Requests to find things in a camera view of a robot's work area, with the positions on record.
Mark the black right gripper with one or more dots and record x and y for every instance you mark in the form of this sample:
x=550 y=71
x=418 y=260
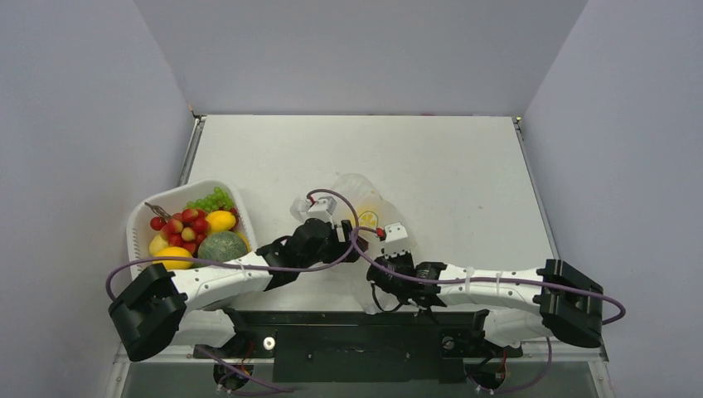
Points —
x=399 y=262

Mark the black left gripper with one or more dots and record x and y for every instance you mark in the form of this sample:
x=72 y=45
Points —
x=339 y=248

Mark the clear printed plastic bag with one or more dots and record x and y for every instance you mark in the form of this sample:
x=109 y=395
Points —
x=360 y=202

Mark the red fake cherry bunch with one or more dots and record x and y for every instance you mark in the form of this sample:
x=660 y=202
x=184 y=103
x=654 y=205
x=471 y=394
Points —
x=186 y=229

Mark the yellow fake lemon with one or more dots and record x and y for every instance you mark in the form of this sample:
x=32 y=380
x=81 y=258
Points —
x=175 y=258
x=156 y=245

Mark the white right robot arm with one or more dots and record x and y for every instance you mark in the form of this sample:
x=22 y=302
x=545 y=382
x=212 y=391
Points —
x=554 y=300

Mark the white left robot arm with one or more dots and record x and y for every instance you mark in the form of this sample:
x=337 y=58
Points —
x=147 y=314

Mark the green fake melon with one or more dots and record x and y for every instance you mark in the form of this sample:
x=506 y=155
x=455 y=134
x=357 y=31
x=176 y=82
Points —
x=223 y=246

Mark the green fake grapes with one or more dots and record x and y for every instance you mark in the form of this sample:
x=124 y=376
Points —
x=216 y=200

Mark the white plastic basket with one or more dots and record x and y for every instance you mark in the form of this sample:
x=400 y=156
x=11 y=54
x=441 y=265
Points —
x=140 y=234

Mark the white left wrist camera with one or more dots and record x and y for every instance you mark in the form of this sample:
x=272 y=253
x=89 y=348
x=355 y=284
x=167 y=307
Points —
x=322 y=209

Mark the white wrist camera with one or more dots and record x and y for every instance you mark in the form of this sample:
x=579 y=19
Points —
x=322 y=209
x=396 y=241

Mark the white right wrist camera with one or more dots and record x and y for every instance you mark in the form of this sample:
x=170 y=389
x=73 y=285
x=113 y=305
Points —
x=396 y=241

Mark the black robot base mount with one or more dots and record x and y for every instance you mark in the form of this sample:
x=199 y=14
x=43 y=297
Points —
x=358 y=347

